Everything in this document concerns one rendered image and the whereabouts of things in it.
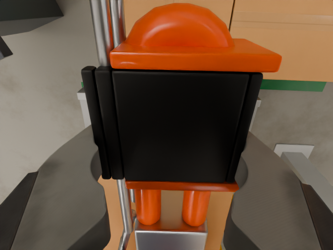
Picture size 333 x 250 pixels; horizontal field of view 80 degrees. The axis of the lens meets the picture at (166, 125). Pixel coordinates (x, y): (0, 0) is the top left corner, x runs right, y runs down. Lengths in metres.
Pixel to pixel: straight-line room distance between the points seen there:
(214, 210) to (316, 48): 0.67
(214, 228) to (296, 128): 1.27
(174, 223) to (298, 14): 0.80
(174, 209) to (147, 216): 0.03
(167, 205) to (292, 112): 1.57
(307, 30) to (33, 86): 1.58
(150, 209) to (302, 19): 0.82
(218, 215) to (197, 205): 0.48
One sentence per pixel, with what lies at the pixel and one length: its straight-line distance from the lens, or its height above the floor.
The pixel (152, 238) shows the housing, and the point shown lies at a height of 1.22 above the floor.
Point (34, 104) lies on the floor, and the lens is 1.76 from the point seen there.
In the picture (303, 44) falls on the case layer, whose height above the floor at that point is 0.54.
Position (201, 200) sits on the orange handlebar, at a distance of 0.16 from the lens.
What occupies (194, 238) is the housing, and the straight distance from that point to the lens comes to 0.19.
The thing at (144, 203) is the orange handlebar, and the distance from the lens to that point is 0.17.
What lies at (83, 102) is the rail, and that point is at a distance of 0.86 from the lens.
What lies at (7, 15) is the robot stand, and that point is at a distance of 1.07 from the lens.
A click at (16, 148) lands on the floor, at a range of 2.09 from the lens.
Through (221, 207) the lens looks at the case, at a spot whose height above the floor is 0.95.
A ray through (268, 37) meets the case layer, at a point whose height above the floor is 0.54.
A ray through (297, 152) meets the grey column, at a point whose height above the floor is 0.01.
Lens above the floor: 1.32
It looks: 60 degrees down
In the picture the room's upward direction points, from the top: 178 degrees counter-clockwise
